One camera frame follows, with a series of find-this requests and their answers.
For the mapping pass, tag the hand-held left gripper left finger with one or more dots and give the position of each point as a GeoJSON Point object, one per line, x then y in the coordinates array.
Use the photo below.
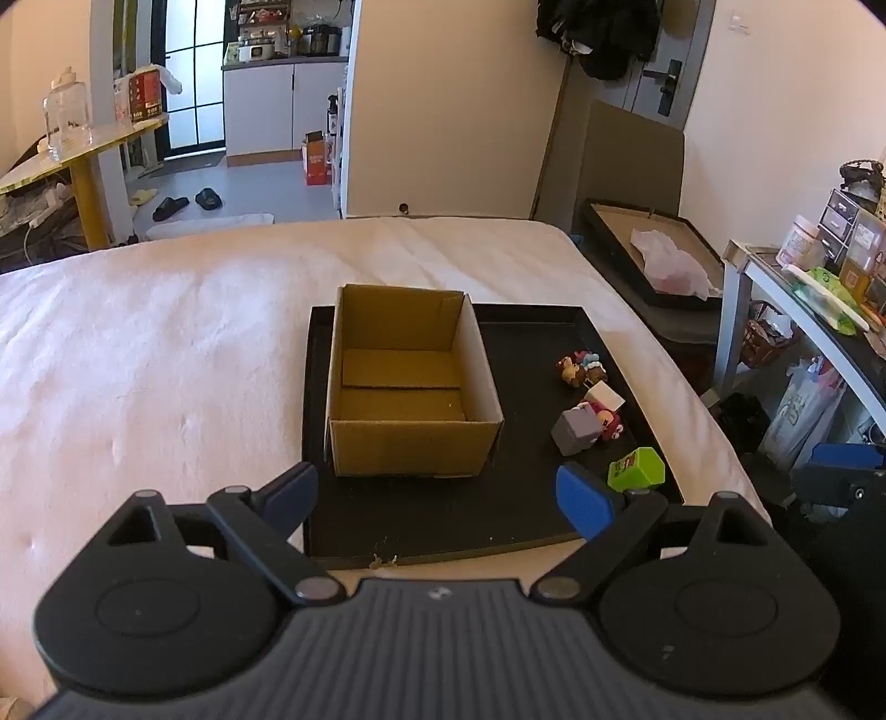
{"type": "Point", "coordinates": [291, 495]}

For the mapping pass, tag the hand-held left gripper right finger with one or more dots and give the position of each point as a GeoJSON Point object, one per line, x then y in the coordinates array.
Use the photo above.
{"type": "Point", "coordinates": [585, 502]}

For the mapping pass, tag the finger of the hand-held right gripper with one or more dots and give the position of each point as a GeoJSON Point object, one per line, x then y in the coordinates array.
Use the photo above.
{"type": "Point", "coordinates": [841, 457]}

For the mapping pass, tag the green block toy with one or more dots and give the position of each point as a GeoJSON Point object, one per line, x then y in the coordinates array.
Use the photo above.
{"type": "Point", "coordinates": [640, 469]}

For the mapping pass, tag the red pink toy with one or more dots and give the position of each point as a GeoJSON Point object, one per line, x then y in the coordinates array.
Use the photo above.
{"type": "Point", "coordinates": [612, 425]}

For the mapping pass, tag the black tray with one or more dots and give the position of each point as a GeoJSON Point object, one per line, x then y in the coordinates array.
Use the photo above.
{"type": "Point", "coordinates": [526, 415]}

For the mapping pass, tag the white charger plug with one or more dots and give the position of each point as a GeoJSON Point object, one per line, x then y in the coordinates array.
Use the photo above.
{"type": "Point", "coordinates": [603, 394]}

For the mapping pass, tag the cardboard box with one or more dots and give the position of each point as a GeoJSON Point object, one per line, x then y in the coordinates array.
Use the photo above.
{"type": "Point", "coordinates": [408, 450]}

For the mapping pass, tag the white plastic bag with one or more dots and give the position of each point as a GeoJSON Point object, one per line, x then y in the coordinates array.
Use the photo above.
{"type": "Point", "coordinates": [803, 415]}

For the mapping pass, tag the grey cube toy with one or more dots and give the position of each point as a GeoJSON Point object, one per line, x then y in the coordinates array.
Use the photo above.
{"type": "Point", "coordinates": [574, 433]}

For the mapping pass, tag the brown bear figurine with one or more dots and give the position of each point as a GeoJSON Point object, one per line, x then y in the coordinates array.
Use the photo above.
{"type": "Point", "coordinates": [571, 372]}

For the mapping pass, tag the red and blue figurine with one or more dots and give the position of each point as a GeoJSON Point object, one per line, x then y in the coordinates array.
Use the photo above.
{"type": "Point", "coordinates": [595, 368]}

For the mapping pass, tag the brown basket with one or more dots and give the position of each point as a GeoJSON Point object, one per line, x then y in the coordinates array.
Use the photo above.
{"type": "Point", "coordinates": [761, 339]}

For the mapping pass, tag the green wipes pack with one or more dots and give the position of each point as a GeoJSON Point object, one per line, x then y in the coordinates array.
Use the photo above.
{"type": "Point", "coordinates": [830, 291]}

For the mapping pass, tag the white desk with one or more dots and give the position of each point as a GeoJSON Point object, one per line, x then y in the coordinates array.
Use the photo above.
{"type": "Point", "coordinates": [734, 304]}

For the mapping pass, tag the white bed blanket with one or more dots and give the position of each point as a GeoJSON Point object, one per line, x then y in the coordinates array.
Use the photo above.
{"type": "Point", "coordinates": [173, 346]}

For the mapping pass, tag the small drawer organiser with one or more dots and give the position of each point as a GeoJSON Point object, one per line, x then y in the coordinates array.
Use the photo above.
{"type": "Point", "coordinates": [839, 218]}

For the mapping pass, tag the crumpled white tissue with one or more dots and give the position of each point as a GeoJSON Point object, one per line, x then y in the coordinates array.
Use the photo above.
{"type": "Point", "coordinates": [675, 263]}

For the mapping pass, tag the black framed board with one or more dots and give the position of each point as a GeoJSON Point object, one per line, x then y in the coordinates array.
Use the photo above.
{"type": "Point", "coordinates": [616, 235]}

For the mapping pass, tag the dark woven basket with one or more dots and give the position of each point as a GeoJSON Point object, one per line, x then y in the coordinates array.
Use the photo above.
{"type": "Point", "coordinates": [862, 176]}

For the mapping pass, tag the white floor mat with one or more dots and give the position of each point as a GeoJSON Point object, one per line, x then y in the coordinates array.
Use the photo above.
{"type": "Point", "coordinates": [207, 225]}

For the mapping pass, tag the black slipper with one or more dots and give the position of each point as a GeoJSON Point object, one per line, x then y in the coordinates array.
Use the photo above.
{"type": "Point", "coordinates": [207, 199]}
{"type": "Point", "coordinates": [169, 208]}

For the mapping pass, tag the yellow slipper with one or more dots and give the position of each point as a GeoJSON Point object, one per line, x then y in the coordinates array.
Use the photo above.
{"type": "Point", "coordinates": [144, 196]}

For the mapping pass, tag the orange carton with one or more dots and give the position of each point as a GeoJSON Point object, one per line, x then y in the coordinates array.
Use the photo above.
{"type": "Point", "coordinates": [317, 163]}

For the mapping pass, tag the flat cardboard sheet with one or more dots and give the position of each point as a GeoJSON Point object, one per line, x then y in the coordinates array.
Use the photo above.
{"type": "Point", "coordinates": [630, 159]}

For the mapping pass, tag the yellow round table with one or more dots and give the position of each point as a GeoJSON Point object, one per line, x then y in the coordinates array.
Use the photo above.
{"type": "Point", "coordinates": [91, 194]}

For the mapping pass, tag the spray bottle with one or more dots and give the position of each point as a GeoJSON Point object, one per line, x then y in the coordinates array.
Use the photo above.
{"type": "Point", "coordinates": [335, 118]}

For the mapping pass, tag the white kitchen cabinet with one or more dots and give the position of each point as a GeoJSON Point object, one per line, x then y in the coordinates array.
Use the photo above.
{"type": "Point", "coordinates": [259, 111]}

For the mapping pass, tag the red box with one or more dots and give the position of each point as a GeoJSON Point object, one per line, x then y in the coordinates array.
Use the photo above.
{"type": "Point", "coordinates": [144, 97]}

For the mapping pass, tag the black framed glass door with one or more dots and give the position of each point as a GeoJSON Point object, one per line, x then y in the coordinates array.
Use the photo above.
{"type": "Point", "coordinates": [194, 69]}

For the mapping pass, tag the clear glass jar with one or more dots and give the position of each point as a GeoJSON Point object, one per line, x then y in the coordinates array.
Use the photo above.
{"type": "Point", "coordinates": [68, 118]}

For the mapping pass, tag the white kitchen appliance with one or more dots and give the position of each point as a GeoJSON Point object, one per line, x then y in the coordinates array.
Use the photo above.
{"type": "Point", "coordinates": [255, 50]}

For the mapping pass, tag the grey door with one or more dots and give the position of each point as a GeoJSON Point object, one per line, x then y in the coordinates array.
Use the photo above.
{"type": "Point", "coordinates": [675, 41]}

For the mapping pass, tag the dark rice cooker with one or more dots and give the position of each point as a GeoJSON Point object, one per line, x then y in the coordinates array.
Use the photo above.
{"type": "Point", "coordinates": [320, 40]}

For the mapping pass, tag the black hanging clothes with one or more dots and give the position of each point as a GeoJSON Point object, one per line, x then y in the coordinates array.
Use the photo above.
{"type": "Point", "coordinates": [602, 34]}

